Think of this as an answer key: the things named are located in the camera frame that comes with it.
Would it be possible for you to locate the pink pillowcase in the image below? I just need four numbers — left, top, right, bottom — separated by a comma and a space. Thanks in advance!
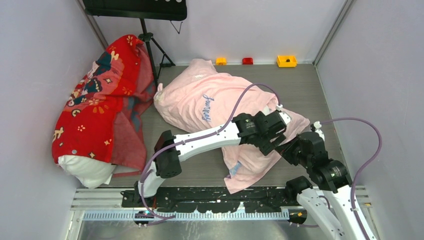
153, 58, 311, 195

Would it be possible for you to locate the white pillow in red case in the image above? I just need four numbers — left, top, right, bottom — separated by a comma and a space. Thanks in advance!
58, 155, 116, 189

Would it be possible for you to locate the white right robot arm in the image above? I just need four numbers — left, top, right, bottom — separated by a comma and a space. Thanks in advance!
275, 130, 377, 240

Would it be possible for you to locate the small yellow block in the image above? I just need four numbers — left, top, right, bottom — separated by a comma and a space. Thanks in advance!
215, 57, 227, 66

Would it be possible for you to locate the red patterned pillowcase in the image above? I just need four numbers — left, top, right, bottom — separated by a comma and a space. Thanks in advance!
52, 34, 157, 171

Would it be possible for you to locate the small red block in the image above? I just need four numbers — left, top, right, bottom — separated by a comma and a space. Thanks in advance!
242, 57, 254, 65

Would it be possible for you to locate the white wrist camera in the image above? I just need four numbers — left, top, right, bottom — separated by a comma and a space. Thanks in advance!
310, 121, 325, 141
275, 104, 292, 126

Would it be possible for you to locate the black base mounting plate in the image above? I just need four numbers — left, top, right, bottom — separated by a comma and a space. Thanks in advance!
120, 186, 319, 215

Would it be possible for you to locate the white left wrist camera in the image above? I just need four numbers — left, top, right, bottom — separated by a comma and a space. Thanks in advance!
275, 104, 292, 126

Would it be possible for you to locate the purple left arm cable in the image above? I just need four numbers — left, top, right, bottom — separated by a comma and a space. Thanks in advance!
134, 82, 282, 228

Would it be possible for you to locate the white pillow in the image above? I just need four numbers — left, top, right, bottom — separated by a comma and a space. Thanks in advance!
261, 106, 276, 116
58, 155, 116, 189

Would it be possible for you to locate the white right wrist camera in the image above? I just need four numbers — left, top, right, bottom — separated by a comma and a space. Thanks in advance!
310, 121, 325, 141

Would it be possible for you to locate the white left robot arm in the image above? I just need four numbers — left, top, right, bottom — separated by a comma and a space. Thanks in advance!
134, 110, 292, 207

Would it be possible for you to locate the yellow tray with black knob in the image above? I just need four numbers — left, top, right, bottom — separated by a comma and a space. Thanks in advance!
276, 55, 298, 68

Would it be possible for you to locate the black tripod stand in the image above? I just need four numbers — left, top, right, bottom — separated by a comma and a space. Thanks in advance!
138, 18, 176, 89

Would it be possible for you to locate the aluminium rail frame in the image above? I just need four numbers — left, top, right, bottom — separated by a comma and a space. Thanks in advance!
69, 185, 372, 223

